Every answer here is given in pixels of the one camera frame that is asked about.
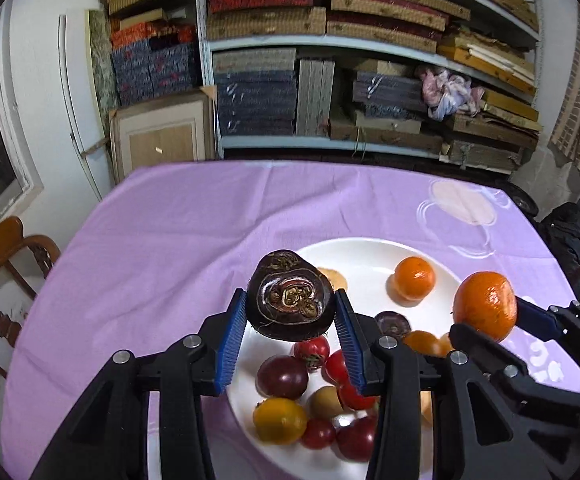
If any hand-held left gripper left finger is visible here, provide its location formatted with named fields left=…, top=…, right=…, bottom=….
left=30, top=287, right=249, bottom=480

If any framed wooden panel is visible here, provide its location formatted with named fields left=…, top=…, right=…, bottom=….
left=107, top=86, right=218, bottom=183

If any tall stack of patterned boxes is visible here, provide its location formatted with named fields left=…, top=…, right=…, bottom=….
left=99, top=0, right=205, bottom=111

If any pink plastic bag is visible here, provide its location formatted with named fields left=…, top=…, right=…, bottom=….
left=417, top=65, right=485, bottom=122

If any small orange tomato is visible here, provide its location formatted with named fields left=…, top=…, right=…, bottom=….
left=402, top=330, right=443, bottom=357

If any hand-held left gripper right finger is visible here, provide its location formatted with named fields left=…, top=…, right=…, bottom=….
left=333, top=287, right=550, bottom=480

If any dark purple tomato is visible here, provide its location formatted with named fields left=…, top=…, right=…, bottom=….
left=256, top=355, right=311, bottom=401
left=336, top=416, right=378, bottom=462

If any dark brown water chestnut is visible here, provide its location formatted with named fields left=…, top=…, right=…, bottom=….
left=374, top=311, right=413, bottom=337
left=246, top=251, right=335, bottom=343

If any white leaning board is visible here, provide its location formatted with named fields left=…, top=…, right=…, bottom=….
left=57, top=14, right=113, bottom=201

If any brick patterned sheet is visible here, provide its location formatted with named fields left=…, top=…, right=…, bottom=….
left=548, top=7, right=580, bottom=191

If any white oval plate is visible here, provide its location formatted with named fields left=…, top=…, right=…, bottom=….
left=225, top=237, right=463, bottom=478

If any purple printed tablecloth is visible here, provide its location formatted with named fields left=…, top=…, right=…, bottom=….
left=0, top=160, right=580, bottom=480

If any orange mandarin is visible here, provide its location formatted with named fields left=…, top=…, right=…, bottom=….
left=389, top=256, right=437, bottom=303
left=452, top=271, right=518, bottom=343

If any yellow orange tomato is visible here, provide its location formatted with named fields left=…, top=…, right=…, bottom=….
left=253, top=397, right=309, bottom=446

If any metal shelving unit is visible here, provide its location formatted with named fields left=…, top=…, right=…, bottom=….
left=195, top=0, right=543, bottom=171

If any small tan round fruit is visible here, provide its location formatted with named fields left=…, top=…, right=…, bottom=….
left=307, top=386, right=345, bottom=421

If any brown wooden chair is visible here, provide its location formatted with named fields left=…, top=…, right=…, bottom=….
left=0, top=216, right=62, bottom=381

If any red cherry tomato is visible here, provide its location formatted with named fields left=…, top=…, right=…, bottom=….
left=322, top=349, right=351, bottom=386
left=300, top=417, right=337, bottom=451
left=337, top=382, right=381, bottom=412
left=292, top=335, right=331, bottom=372

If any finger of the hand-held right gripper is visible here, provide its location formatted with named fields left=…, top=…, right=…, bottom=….
left=448, top=323, right=580, bottom=413
left=514, top=296, right=580, bottom=366

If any green mottled board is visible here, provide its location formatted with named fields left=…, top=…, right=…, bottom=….
left=87, top=9, right=121, bottom=111

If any shelf load of flat boxes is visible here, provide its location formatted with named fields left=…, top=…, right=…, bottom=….
left=205, top=0, right=543, bottom=171

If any black wheel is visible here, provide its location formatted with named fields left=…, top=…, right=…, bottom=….
left=507, top=182, right=540, bottom=216

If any black bag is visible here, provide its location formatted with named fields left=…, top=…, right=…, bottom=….
left=537, top=202, right=580, bottom=281

